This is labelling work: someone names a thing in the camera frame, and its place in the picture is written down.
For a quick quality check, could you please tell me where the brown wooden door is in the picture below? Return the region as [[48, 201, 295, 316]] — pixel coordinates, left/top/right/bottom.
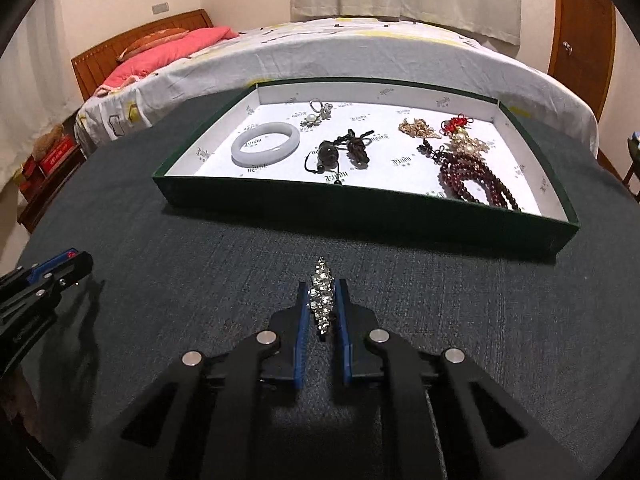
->
[[546, 0, 618, 122]]

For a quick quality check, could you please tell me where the brown plush toy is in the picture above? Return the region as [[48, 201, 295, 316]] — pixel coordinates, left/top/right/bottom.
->
[[32, 124, 65, 162]]

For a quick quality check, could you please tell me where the wooden chair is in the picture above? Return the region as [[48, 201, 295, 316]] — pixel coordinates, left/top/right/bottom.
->
[[623, 131, 640, 188]]

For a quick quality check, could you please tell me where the dark green table cloth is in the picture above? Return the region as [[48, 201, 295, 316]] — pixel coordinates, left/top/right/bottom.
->
[[21, 92, 639, 479]]

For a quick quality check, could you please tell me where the pearl keyring charm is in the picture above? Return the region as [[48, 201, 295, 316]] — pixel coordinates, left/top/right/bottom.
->
[[309, 99, 333, 122]]

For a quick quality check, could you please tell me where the red box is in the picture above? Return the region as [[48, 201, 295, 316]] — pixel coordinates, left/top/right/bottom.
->
[[38, 134, 76, 177]]

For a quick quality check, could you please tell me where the black tassel pendant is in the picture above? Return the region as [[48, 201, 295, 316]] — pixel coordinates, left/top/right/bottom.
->
[[304, 129, 374, 185]]

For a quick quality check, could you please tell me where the green jewelry tray box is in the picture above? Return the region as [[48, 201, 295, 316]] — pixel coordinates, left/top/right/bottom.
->
[[153, 77, 579, 258]]

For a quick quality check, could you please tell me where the wooden nightstand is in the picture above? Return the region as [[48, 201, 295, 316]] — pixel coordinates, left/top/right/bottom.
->
[[17, 144, 86, 234]]

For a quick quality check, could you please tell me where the crystal leaf brooch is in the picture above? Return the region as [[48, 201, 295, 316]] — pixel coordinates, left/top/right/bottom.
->
[[308, 257, 335, 339]]

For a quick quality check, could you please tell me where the person's left hand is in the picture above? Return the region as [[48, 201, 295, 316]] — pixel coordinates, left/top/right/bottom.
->
[[1, 366, 41, 441]]

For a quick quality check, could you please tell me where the wooden headboard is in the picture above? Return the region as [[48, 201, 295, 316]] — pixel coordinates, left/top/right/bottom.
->
[[70, 9, 213, 101]]

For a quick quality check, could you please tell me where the pearl flower brooch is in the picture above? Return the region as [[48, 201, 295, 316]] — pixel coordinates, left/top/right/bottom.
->
[[448, 131, 489, 159]]

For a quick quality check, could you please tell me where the silver flower brooch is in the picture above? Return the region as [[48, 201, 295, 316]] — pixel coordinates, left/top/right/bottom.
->
[[300, 114, 322, 128]]

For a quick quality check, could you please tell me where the orange pillow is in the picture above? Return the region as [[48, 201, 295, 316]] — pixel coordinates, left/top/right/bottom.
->
[[116, 27, 189, 63]]

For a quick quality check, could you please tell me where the rose gold chain bracelet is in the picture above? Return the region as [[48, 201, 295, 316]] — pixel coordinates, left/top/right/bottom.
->
[[398, 116, 443, 140]]

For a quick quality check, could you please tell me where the wall switch plate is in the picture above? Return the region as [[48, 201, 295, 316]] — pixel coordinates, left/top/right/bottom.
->
[[152, 2, 169, 15]]

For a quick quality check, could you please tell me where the bed with patterned sheet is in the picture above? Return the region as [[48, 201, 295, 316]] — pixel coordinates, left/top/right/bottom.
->
[[74, 18, 599, 153]]

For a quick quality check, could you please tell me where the pink pillow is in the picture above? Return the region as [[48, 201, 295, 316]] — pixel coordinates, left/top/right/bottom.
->
[[96, 27, 239, 94]]

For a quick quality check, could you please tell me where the dark red bead necklace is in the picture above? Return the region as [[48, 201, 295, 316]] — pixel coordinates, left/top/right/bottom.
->
[[416, 138, 522, 212]]

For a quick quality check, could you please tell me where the red knot cord charm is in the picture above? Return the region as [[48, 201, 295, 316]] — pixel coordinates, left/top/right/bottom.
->
[[440, 114, 474, 136]]

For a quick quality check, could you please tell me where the white jade bangle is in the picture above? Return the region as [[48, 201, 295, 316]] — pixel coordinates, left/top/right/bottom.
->
[[231, 122, 300, 167]]

